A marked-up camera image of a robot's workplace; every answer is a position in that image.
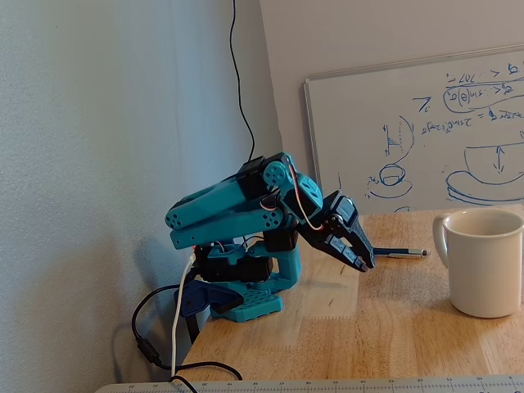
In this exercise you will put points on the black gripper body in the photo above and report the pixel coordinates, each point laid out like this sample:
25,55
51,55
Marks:
343,233

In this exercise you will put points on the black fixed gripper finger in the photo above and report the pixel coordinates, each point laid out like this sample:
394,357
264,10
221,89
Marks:
340,254

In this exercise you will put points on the whiteboard with blue writing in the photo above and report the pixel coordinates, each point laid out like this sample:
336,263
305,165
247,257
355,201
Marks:
368,102

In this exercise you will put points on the grey cutting mat with ruler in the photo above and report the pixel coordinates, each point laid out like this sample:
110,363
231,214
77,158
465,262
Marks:
327,385

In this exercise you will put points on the cream ceramic mug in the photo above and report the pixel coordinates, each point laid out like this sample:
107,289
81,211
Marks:
483,270

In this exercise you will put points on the dark blue silver pen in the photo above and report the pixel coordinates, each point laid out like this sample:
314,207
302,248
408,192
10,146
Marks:
401,253

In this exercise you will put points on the blue table clamp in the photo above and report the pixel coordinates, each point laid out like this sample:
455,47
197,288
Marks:
196,299

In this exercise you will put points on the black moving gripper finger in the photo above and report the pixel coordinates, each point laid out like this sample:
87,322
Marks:
358,241

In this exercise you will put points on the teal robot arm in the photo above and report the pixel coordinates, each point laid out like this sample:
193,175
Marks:
213,200

